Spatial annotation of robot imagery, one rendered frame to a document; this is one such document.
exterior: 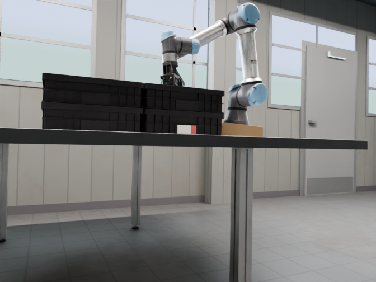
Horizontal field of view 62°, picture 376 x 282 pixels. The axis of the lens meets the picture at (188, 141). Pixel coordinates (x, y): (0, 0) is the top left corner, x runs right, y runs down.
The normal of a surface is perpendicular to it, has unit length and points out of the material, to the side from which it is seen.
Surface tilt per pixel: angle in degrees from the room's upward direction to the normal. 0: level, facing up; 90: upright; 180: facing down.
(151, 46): 90
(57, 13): 90
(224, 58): 90
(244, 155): 90
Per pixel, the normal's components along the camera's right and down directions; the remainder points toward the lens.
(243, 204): 0.43, 0.00
